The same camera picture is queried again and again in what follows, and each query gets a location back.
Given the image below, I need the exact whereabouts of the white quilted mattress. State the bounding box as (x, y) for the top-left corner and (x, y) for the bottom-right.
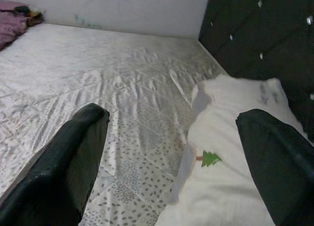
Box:
(0, 22), (221, 226)

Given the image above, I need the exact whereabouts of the black tufted headboard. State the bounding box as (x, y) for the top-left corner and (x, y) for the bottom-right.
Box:
(198, 0), (314, 141)

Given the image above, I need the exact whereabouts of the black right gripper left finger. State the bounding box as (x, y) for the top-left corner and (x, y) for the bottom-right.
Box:
(0, 103), (110, 226)

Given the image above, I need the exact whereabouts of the white pillow green tree print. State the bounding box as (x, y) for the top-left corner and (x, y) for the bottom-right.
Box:
(154, 74), (314, 226)

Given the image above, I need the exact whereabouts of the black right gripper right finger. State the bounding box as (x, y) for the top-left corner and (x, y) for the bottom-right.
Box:
(235, 109), (314, 226)

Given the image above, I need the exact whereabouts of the mauve blanket cartoon print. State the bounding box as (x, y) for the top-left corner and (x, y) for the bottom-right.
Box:
(0, 0), (44, 51)

